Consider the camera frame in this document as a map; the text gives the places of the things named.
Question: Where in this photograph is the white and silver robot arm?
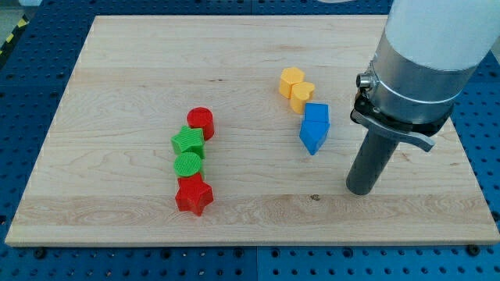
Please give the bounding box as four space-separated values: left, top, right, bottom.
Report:
351 0 499 151

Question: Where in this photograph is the red cylinder block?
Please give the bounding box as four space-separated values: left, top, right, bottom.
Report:
187 107 215 141

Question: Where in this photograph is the green star block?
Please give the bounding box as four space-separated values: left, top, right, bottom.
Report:
170 126 205 159

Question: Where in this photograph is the green cylinder block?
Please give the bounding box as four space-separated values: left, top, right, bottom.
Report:
173 152 203 178

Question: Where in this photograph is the blue pentagon block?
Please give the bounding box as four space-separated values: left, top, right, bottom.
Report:
299 120 330 155

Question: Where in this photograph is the yellow heart block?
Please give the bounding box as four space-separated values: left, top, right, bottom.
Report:
290 82 316 114

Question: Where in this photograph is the blue cube block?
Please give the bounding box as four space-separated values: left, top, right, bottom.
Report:
304 103 330 123

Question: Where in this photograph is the yellow hexagon block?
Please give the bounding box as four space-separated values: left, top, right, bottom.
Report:
279 66 305 99

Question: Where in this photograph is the light wooden board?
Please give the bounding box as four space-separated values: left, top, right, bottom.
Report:
5 16 499 247

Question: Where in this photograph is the red star block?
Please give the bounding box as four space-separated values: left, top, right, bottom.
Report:
175 173 214 216

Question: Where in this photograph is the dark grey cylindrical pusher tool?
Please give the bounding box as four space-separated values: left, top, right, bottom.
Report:
346 130 398 195

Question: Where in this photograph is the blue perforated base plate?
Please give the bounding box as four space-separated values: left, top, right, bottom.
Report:
1 0 499 280

